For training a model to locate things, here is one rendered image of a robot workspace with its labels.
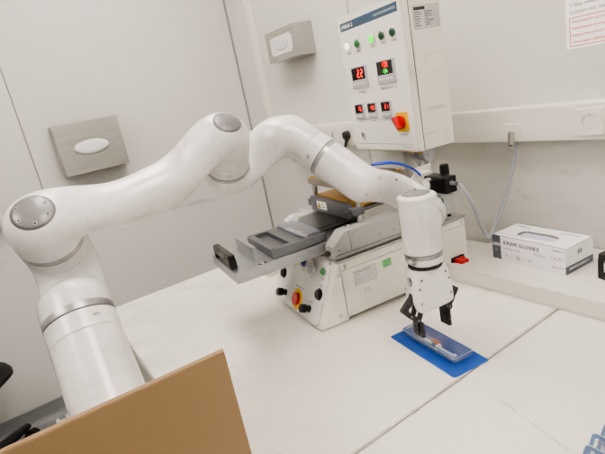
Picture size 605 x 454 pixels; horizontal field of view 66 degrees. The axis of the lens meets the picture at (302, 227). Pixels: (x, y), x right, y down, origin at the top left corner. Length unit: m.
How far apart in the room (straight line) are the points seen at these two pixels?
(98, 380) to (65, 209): 0.30
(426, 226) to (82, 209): 0.67
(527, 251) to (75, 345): 1.13
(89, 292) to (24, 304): 1.87
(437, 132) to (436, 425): 0.80
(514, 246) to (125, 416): 1.11
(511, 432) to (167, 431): 0.58
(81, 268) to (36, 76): 1.77
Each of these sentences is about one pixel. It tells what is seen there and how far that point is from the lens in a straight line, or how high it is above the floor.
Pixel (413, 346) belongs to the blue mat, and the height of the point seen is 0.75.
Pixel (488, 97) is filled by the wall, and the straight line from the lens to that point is 1.65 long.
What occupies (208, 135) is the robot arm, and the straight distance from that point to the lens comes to 0.97.
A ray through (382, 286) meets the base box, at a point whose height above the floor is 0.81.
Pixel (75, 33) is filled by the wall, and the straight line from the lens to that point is 2.73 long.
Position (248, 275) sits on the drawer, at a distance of 1.22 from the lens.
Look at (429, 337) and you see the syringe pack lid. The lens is 1.17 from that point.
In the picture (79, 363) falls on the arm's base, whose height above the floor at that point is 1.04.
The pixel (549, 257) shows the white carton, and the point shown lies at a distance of 1.40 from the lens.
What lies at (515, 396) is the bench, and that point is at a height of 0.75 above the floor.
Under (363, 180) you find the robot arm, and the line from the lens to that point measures 1.02.
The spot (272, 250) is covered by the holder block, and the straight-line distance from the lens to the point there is 1.24.
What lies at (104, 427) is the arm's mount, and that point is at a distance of 0.72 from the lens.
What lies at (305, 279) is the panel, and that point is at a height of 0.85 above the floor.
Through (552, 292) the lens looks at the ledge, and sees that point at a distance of 1.32.
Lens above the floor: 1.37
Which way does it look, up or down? 16 degrees down
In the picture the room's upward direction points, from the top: 11 degrees counter-clockwise
